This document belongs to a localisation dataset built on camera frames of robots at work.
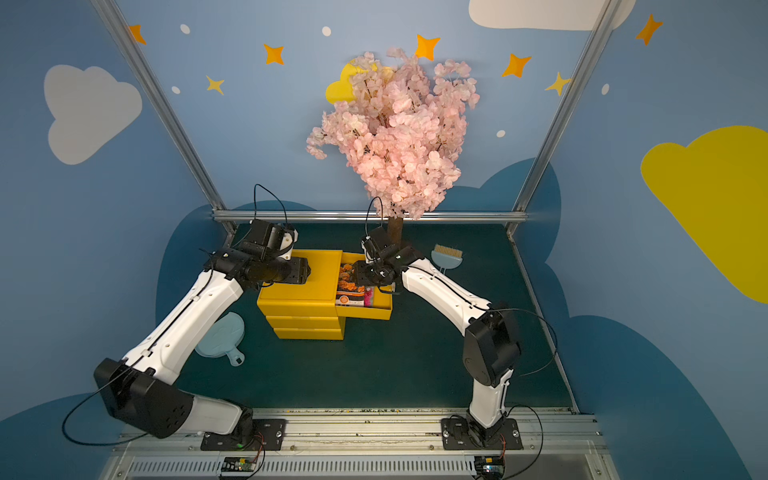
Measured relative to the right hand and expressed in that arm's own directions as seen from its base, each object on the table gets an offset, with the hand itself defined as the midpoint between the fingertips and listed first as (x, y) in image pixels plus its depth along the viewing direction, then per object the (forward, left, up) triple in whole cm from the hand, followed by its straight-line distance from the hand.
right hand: (361, 274), depth 86 cm
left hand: (-3, +16, +6) cm, 18 cm away
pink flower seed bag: (-6, -2, -3) cm, 7 cm away
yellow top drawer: (-5, -7, -4) cm, 10 cm away
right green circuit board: (-42, -36, -20) cm, 59 cm away
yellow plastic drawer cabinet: (-14, +13, +1) cm, 19 cm away
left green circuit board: (-46, +26, -18) cm, 56 cm away
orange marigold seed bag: (-6, +3, -2) cm, 7 cm away
